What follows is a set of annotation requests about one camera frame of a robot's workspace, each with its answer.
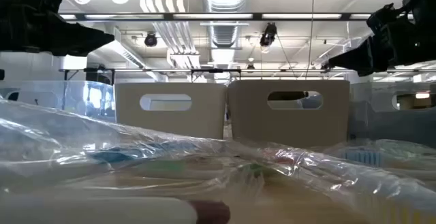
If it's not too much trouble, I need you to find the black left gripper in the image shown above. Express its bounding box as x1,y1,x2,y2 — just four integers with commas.
0,0,116,57

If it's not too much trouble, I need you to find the clear plastic bin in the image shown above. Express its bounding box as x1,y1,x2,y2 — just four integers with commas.
0,80,116,123

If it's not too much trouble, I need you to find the silver ribbed ventilation duct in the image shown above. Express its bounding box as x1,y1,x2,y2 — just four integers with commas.
203,0,250,50

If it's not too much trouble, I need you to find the grey plastic bin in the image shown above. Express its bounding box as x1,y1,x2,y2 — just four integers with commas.
227,79,351,149

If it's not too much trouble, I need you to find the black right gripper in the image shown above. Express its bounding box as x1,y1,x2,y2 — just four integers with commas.
328,9,436,78

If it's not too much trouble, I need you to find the black ceiling light rail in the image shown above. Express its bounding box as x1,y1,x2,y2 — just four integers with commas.
57,12,375,22

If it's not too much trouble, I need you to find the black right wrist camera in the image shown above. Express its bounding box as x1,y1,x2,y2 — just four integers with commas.
366,3,406,36

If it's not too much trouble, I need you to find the purple white wrapped toothbrush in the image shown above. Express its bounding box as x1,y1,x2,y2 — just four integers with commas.
0,195,232,224

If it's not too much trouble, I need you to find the dark translucent plastic bin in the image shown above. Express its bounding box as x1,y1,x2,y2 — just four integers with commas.
347,80,436,150

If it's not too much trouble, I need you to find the white plastic bin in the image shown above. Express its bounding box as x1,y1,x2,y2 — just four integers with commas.
114,82,228,140

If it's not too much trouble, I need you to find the black background frame bar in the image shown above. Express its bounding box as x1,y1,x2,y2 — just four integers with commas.
58,67,436,74

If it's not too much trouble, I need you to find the blue white toothbrush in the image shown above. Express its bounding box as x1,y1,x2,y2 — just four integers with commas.
0,140,219,193
335,145,388,169

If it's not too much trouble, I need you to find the thin hanging cable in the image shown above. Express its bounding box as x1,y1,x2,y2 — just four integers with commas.
308,0,315,79

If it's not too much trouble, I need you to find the white rectangular air duct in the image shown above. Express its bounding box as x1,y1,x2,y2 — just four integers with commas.
91,26,147,69

